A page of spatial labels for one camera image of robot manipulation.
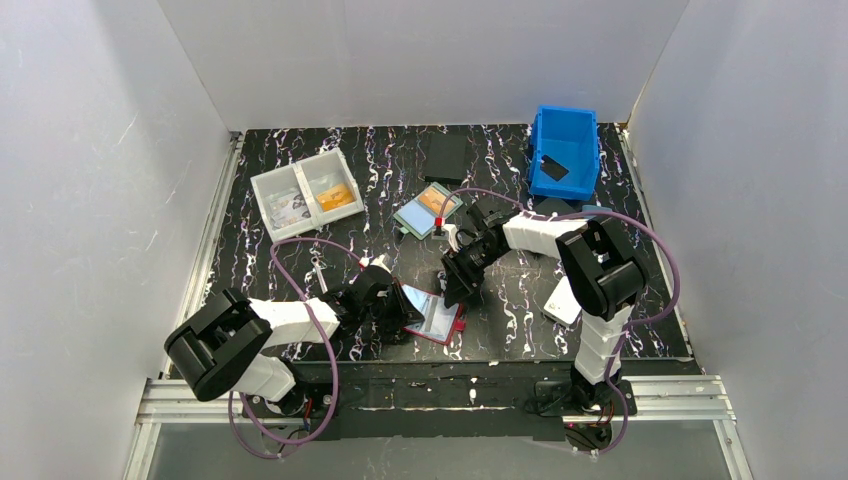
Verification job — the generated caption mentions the red card holder wallet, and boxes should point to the red card holder wallet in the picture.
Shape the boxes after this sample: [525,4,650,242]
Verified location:
[401,284,468,348]

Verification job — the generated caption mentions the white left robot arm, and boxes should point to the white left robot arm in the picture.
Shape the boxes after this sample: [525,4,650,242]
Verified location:
[164,266,424,402]

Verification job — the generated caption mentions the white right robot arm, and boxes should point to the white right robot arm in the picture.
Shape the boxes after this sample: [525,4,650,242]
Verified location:
[441,206,649,387]

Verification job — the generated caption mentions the green open card wallet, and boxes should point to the green open card wallet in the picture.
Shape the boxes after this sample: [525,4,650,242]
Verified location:
[393,182,450,240]

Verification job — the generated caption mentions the black card in bin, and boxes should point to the black card in bin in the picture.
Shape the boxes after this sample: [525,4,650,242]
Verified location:
[540,155,570,182]

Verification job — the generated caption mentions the white card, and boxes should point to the white card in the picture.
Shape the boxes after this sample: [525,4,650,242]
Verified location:
[543,276,582,326]

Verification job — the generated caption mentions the orange card in tray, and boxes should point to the orange card in tray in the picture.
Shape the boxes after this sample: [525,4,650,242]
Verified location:
[315,183,356,212]

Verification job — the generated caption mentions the patterned card in tray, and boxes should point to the patterned card in tray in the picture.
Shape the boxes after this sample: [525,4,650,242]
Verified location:
[267,191,311,229]

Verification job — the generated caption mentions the dark grey flat wallet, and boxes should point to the dark grey flat wallet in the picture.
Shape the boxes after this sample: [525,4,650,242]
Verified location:
[532,198,577,217]

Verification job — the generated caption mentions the black wallet at back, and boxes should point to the black wallet at back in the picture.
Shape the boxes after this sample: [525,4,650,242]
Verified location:
[423,133,468,185]

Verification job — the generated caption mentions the blue snap wallet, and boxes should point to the blue snap wallet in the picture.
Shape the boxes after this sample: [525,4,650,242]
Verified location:
[581,204,612,214]

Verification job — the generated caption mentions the clear two-compartment tray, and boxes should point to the clear two-compartment tray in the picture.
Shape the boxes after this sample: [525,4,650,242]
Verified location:
[251,148,365,242]

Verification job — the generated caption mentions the blue plastic bin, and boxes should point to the blue plastic bin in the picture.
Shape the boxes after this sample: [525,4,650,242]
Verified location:
[528,105,600,201]

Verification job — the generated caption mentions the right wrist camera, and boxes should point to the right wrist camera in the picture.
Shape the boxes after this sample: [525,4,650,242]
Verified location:
[431,217,461,252]

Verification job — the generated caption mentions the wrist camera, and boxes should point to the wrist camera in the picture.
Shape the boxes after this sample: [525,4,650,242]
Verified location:
[359,254,391,272]
[431,217,461,252]

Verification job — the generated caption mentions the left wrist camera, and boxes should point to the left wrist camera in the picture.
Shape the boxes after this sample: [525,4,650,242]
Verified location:
[359,254,391,272]

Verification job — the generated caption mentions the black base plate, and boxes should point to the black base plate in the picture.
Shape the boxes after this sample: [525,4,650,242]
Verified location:
[241,357,637,444]

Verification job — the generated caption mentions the aluminium frame rail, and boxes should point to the aluminium frame rail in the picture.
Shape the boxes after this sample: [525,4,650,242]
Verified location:
[125,126,750,479]

